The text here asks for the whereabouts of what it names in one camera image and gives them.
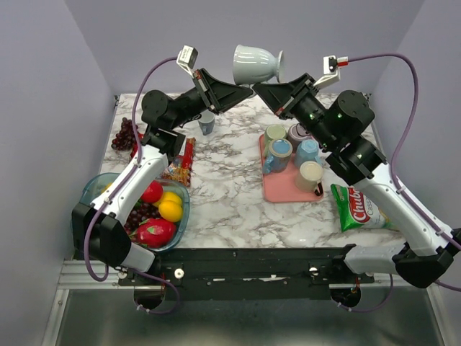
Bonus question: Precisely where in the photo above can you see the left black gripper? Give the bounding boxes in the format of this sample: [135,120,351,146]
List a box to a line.
[169,68,253,130]

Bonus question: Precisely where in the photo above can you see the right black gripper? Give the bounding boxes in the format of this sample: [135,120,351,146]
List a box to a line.
[251,74,336,151]

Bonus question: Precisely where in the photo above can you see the dark blue-grey mug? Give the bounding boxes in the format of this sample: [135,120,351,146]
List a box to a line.
[197,110,215,136]

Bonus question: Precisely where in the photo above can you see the grey-blue mug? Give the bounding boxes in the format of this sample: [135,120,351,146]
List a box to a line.
[233,45,285,85]

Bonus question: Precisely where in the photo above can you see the blue butterfly mug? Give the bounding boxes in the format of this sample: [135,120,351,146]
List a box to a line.
[262,138,292,174]

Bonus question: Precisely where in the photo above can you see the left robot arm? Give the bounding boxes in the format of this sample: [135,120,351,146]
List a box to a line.
[72,68,253,285]

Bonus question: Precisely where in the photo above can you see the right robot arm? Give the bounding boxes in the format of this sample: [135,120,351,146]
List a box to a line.
[253,74,460,288]

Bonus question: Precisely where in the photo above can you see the light green mug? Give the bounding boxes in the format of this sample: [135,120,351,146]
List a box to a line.
[263,124,287,158]

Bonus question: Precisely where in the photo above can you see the purple mug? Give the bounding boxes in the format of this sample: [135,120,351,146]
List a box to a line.
[287,124,313,153]

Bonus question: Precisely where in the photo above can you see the light blue faceted mug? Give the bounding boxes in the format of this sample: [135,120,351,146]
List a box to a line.
[294,139,322,168]

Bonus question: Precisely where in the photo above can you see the cream mug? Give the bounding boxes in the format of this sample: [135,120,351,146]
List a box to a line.
[295,161,323,196]

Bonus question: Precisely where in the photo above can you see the red candy bag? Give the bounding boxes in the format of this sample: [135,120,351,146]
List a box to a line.
[131,133,197,188]

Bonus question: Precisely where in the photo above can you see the pink tray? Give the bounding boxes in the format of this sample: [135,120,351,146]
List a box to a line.
[259,135,323,203]

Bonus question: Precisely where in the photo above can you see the dark grapes on table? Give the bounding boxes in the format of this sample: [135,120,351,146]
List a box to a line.
[111,117,138,151]

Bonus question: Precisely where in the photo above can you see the yellow lemon upper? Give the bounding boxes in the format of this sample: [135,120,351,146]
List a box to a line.
[153,191,182,208]

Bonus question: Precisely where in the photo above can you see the yellow lemon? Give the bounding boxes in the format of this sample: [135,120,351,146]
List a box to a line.
[153,191,182,208]
[158,200,183,223]

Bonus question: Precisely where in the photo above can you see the red apple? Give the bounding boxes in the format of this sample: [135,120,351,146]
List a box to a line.
[140,180,164,204]

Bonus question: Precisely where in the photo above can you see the yellow lemon lower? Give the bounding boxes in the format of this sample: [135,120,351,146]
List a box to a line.
[158,200,183,223]

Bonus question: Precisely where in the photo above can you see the green cassava chips bag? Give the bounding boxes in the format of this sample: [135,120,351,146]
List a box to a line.
[330,184,398,232]

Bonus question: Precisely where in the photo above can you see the purple grapes in bowl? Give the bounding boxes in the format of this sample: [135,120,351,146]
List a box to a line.
[124,202,160,234]

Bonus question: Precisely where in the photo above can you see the orange fruit in bowl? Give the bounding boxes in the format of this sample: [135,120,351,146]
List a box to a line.
[102,183,112,193]

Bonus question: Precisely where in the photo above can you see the red dragon fruit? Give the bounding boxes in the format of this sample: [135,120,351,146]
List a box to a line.
[134,218,176,249]

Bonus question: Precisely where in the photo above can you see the teal plastic fruit bowl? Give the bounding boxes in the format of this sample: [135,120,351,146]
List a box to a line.
[77,172,191,252]

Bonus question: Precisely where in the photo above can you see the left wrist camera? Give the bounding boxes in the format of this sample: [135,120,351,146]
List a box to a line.
[176,45,199,76]

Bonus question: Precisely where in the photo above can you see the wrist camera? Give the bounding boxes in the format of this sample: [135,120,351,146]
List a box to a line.
[176,45,199,76]
[314,55,349,89]

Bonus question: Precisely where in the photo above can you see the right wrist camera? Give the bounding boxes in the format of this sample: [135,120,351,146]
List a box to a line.
[314,55,349,89]

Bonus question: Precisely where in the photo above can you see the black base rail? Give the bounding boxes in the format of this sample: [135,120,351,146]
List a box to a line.
[119,246,374,301]

